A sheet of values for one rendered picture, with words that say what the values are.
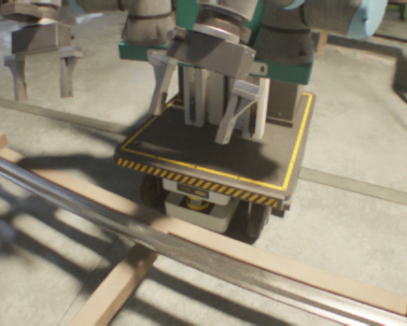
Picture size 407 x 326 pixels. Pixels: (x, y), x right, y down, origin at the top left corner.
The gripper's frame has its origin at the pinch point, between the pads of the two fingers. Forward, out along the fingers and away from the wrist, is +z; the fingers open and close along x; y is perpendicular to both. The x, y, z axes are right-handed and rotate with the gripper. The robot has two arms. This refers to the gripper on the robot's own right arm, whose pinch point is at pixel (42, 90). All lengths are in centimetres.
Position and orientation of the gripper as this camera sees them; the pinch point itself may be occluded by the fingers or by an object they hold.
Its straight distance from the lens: 73.8
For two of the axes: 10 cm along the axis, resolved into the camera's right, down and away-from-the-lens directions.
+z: 0.1, 9.8, 2.0
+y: 2.5, -2.0, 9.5
